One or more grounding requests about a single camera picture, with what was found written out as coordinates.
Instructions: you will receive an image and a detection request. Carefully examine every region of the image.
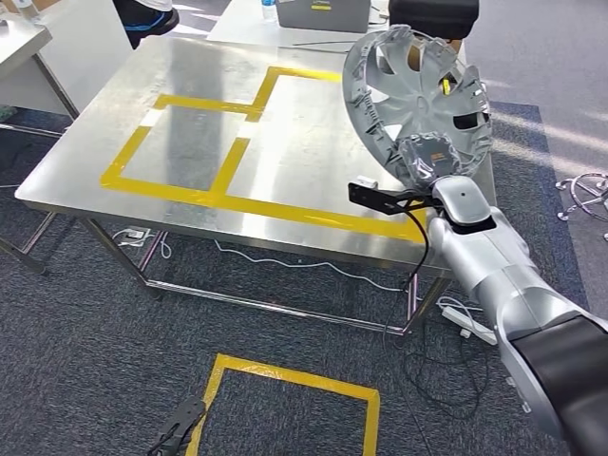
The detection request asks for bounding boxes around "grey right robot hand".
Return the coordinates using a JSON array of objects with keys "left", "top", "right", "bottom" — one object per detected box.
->
[{"left": 397, "top": 132, "right": 462, "bottom": 190}]

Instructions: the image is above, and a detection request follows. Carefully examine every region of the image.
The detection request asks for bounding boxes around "silver wheel hubcap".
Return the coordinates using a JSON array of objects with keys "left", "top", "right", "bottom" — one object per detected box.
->
[{"left": 341, "top": 24, "right": 494, "bottom": 190}]

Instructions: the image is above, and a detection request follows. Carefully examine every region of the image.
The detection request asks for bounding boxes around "steel workbench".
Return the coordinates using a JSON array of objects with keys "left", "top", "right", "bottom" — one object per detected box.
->
[{"left": 14, "top": 34, "right": 499, "bottom": 336}]

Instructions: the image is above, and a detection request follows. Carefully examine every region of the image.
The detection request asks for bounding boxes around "brown cardboard box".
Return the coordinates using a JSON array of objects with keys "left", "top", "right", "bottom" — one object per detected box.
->
[{"left": 407, "top": 37, "right": 464, "bottom": 71}]

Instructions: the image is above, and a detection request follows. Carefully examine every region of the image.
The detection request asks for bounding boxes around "black case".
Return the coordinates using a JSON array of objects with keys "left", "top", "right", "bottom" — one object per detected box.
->
[{"left": 388, "top": 0, "right": 481, "bottom": 41}]

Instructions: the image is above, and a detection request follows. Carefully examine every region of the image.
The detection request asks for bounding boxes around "grey equipment case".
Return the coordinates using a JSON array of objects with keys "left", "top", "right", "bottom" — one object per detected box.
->
[{"left": 275, "top": 0, "right": 372, "bottom": 34}]

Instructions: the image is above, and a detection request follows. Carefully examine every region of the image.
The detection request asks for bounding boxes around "white table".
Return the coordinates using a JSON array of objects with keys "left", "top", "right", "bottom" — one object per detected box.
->
[{"left": 207, "top": 0, "right": 395, "bottom": 50}]

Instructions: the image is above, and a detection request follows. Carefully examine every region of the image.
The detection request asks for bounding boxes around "person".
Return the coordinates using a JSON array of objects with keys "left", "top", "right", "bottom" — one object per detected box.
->
[{"left": 112, "top": 0, "right": 181, "bottom": 50}]

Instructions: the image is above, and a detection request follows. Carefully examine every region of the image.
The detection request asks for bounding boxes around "white partition panel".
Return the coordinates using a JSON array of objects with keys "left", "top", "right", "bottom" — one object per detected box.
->
[{"left": 37, "top": 0, "right": 135, "bottom": 119}]

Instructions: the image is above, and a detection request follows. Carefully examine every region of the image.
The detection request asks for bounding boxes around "steel table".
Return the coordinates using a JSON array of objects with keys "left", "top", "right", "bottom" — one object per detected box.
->
[{"left": 0, "top": 12, "right": 81, "bottom": 278}]

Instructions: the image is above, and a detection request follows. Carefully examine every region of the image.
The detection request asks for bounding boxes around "black camera cable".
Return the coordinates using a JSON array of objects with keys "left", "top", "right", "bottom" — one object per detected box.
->
[{"left": 381, "top": 204, "right": 434, "bottom": 456}]

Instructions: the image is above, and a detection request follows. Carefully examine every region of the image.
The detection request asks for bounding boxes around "white floor cable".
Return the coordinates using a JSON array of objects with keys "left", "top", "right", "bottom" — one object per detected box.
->
[
  {"left": 111, "top": 226, "right": 172, "bottom": 260},
  {"left": 213, "top": 238, "right": 410, "bottom": 294}
]

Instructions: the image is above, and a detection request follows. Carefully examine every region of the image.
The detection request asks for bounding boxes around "black floor cable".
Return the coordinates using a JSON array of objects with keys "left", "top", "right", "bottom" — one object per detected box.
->
[{"left": 402, "top": 314, "right": 490, "bottom": 423}]

